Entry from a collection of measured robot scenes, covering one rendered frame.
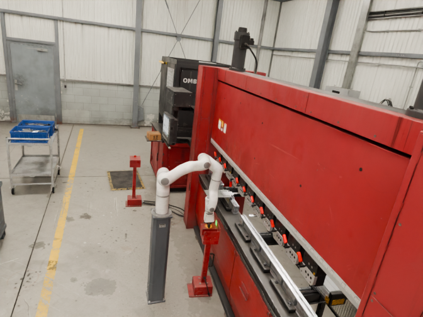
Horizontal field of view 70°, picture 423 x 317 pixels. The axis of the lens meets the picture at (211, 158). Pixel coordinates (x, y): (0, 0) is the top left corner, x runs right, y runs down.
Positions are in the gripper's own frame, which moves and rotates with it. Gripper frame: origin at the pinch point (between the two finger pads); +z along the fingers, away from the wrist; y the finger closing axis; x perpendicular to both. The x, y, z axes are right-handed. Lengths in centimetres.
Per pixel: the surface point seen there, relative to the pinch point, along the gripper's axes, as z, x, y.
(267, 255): -9, 63, -37
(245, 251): -1, 45, -24
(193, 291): 82, -1, 14
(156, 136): -25, -236, 45
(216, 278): 81, -17, -14
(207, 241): 15.1, 4.8, 1.9
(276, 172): -78, 53, -41
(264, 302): 10, 92, -25
